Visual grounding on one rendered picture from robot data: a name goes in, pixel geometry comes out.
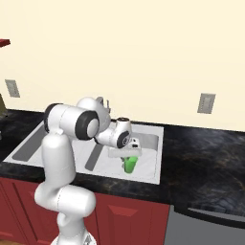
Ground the red cupboard door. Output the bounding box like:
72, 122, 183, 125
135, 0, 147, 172
0, 176, 62, 245
94, 191, 171, 245

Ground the grey wall socket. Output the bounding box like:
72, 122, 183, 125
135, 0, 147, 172
196, 92, 217, 115
4, 78, 21, 99

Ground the white double basin sink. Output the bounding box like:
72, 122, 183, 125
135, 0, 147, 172
2, 119, 166, 186

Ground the green cup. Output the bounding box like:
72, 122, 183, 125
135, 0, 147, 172
122, 155, 139, 174

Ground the red wall shelf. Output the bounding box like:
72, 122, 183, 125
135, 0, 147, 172
0, 38, 11, 49

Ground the grey dishwasher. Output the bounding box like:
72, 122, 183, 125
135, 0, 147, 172
163, 204, 245, 245

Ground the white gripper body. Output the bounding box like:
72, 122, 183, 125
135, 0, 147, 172
107, 145, 144, 159

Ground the grey sink tap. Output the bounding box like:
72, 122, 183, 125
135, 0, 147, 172
96, 96, 112, 114

